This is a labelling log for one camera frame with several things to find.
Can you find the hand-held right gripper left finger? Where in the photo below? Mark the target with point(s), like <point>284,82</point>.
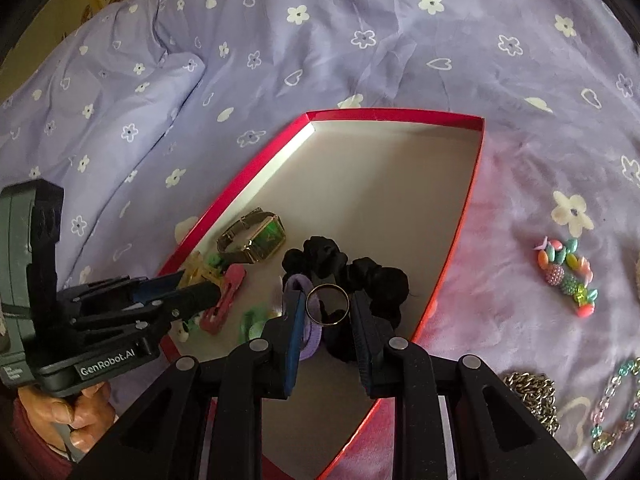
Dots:
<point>295,345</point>

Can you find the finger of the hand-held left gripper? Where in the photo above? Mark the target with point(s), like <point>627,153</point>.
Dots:
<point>155,286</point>
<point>190,297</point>

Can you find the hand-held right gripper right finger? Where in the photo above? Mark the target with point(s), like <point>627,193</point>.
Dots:
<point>364,347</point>

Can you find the yellow hair clip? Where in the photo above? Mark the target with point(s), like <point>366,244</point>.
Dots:
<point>196,270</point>

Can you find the red hair clip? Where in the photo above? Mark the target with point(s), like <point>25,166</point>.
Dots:
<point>225,300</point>

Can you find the black scrunchie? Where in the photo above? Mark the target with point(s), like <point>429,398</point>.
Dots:
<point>370,275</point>

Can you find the gold wrist watch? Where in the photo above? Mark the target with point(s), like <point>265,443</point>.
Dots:
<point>260,237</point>

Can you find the red shallow cardboard box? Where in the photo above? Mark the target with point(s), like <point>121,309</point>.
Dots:
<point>400,185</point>

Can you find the person's left hand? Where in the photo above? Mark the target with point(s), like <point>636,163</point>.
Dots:
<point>85,410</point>

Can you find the purple floral blanket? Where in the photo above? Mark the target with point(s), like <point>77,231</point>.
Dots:
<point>350,35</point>

